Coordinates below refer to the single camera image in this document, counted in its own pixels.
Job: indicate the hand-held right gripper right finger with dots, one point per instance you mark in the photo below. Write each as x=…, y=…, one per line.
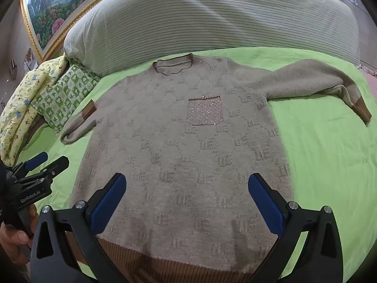
x=265, y=205

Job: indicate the person's left hand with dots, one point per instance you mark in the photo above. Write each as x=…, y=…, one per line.
x=14, y=238

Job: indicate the gold framed flower painting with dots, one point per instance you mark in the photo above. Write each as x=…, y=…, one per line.
x=47, y=11

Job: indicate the pink cloth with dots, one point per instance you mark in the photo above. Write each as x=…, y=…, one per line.
x=370, y=78

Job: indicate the green bed sheet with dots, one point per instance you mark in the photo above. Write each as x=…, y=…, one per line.
x=324, y=168

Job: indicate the beige knit sweater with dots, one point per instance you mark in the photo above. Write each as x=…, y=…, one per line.
x=176, y=153

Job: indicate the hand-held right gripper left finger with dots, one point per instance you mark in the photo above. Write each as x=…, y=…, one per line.
x=107, y=205

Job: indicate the striped padded headboard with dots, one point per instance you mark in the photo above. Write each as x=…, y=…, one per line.
x=206, y=14

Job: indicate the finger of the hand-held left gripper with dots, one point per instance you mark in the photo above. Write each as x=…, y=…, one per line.
x=36, y=159
x=56, y=165

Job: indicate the yellow patterned quilt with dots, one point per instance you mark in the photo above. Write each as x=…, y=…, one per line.
x=17, y=118

